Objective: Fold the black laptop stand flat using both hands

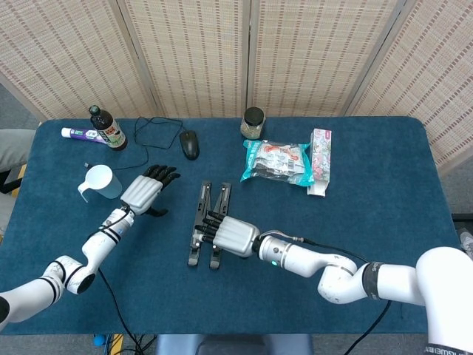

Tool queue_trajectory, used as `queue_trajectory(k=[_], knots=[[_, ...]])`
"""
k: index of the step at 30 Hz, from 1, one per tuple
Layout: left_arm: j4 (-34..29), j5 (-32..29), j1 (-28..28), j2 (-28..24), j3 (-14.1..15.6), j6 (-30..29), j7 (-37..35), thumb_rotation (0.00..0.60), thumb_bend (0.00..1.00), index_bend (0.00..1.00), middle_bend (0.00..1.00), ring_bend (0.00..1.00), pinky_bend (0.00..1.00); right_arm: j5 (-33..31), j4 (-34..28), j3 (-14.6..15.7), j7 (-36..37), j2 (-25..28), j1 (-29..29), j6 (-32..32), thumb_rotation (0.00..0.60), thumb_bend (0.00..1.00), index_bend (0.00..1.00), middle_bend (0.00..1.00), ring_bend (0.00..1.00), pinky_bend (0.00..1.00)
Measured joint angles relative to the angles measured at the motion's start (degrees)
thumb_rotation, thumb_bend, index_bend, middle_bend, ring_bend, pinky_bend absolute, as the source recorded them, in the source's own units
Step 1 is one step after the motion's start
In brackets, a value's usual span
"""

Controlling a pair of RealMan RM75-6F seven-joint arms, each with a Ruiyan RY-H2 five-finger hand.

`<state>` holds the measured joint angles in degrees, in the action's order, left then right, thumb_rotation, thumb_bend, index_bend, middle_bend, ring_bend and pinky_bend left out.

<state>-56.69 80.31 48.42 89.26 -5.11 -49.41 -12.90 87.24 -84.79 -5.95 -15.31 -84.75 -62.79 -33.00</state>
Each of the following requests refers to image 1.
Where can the glass jar black lid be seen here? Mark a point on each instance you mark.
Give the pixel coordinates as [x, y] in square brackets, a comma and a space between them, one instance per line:
[253, 124]

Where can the bamboo folding screen panel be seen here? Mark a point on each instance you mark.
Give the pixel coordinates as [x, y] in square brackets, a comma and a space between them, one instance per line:
[314, 55]
[436, 74]
[74, 55]
[196, 55]

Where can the teal snack bag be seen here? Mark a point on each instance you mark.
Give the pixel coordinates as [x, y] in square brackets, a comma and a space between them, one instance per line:
[277, 159]

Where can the dark tea bottle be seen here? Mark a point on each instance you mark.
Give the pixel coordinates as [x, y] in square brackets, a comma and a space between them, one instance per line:
[111, 133]

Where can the floral paper carton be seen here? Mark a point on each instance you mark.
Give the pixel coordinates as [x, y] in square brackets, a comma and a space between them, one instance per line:
[320, 159]

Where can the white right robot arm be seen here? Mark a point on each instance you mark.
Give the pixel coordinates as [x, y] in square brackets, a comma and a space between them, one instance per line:
[295, 255]

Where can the grey sneaker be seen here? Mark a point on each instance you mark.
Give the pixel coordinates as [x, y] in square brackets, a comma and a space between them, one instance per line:
[467, 244]

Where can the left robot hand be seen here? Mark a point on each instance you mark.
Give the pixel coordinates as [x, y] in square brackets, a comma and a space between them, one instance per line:
[142, 192]

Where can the black computer mouse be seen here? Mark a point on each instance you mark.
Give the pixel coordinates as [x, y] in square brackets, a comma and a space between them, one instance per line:
[189, 145]

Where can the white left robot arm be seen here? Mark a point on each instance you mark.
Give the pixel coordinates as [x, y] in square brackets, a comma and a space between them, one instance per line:
[99, 247]

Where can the blue felt table cloth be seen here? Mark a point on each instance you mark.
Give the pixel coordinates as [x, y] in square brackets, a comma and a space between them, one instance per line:
[369, 207]

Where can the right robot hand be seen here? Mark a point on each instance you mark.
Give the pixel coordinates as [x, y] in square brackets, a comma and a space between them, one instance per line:
[236, 236]

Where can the small blue ball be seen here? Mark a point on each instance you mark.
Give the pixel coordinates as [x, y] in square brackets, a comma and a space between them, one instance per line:
[98, 340]

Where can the black folding stand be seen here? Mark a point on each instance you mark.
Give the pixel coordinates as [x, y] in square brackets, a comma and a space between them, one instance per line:
[204, 199]

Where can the white purple toothpaste tube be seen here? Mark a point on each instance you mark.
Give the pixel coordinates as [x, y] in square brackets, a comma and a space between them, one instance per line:
[77, 132]

